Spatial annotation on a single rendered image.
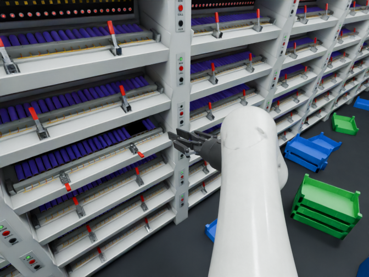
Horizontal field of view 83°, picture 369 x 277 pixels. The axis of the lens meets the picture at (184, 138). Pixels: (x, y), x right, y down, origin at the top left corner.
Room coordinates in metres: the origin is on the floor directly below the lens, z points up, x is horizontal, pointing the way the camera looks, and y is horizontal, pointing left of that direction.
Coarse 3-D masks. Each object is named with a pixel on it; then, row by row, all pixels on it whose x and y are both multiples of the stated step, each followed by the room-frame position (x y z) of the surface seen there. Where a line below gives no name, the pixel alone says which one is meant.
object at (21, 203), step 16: (144, 144) 0.71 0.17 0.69; (160, 144) 0.73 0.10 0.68; (112, 160) 0.61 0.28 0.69; (128, 160) 0.63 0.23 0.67; (0, 176) 0.46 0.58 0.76; (16, 176) 0.50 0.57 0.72; (32, 176) 0.51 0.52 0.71; (80, 176) 0.53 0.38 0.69; (96, 176) 0.55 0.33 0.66; (16, 192) 0.45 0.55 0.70; (32, 192) 0.45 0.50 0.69; (48, 192) 0.46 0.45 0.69; (64, 192) 0.48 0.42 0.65; (16, 208) 0.40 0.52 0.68; (32, 208) 0.43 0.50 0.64
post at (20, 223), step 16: (0, 192) 0.40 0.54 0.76; (0, 208) 0.38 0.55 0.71; (16, 224) 0.38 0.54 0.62; (0, 240) 0.35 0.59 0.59; (32, 240) 0.39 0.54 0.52; (16, 256) 0.35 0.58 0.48; (48, 256) 0.39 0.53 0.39; (32, 272) 0.35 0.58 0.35; (48, 272) 0.37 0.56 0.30; (64, 272) 0.41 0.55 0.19
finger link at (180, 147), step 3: (174, 141) 0.55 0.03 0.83; (177, 141) 0.55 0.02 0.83; (177, 144) 0.53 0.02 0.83; (180, 144) 0.53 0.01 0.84; (174, 147) 0.55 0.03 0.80; (177, 147) 0.53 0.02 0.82; (180, 147) 0.52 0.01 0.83; (183, 147) 0.50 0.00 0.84; (186, 147) 0.50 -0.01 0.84; (180, 150) 0.52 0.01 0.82; (183, 150) 0.50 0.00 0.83; (186, 150) 0.48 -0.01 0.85; (183, 153) 0.50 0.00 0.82; (186, 156) 0.48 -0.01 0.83; (189, 156) 0.48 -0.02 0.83
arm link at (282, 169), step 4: (280, 152) 0.33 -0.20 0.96; (280, 156) 0.33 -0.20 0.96; (280, 160) 0.32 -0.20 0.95; (280, 164) 0.32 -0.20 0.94; (284, 164) 0.33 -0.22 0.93; (280, 168) 0.31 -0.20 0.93; (284, 168) 0.33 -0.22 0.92; (280, 172) 0.31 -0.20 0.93; (284, 172) 0.32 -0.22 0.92; (280, 176) 0.31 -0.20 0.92; (284, 176) 0.32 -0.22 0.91; (280, 180) 0.31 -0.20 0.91; (284, 180) 0.31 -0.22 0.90; (280, 184) 0.30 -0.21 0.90; (284, 184) 0.31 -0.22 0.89; (280, 188) 0.30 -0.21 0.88
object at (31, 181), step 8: (160, 128) 0.79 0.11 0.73; (136, 136) 0.72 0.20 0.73; (144, 136) 0.73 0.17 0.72; (120, 144) 0.67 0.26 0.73; (128, 144) 0.69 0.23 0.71; (96, 152) 0.62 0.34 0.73; (104, 152) 0.62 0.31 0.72; (120, 152) 0.65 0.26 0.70; (80, 160) 0.57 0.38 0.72; (88, 160) 0.59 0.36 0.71; (56, 168) 0.53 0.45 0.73; (64, 168) 0.53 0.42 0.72; (72, 168) 0.55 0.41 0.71; (40, 176) 0.49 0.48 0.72; (48, 176) 0.50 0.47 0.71; (16, 184) 0.46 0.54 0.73; (24, 184) 0.46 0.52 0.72; (32, 184) 0.47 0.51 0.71; (24, 192) 0.44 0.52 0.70
